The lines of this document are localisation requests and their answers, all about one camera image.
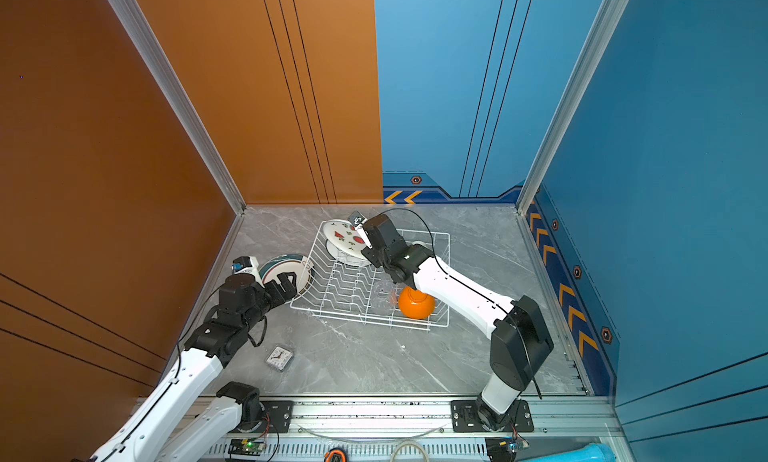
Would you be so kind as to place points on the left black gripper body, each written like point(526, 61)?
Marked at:
point(264, 301)

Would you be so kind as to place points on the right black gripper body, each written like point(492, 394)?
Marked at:
point(377, 258)

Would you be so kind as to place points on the white wire dish rack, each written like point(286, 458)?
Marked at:
point(341, 292)

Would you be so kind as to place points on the watermelon pattern plate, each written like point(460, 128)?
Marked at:
point(343, 235)

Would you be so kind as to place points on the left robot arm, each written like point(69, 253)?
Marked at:
point(147, 435)

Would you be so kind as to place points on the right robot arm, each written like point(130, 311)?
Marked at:
point(520, 341)

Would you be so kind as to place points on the clear glass front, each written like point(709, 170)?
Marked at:
point(384, 299)

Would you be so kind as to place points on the orange bowl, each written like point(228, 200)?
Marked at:
point(416, 305)

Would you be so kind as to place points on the small white square clock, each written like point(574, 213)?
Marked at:
point(279, 358)

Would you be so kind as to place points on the green circuit board left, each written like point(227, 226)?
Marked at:
point(246, 447)

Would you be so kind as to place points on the orange black round object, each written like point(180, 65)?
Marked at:
point(335, 455)

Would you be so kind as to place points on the circuit board right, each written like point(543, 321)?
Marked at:
point(505, 449)

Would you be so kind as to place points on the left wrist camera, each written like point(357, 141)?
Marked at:
point(246, 265)

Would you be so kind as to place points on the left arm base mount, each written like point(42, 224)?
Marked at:
point(272, 416)

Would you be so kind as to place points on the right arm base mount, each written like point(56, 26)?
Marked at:
point(475, 416)

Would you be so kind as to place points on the aluminium front rail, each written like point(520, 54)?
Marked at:
point(389, 417)

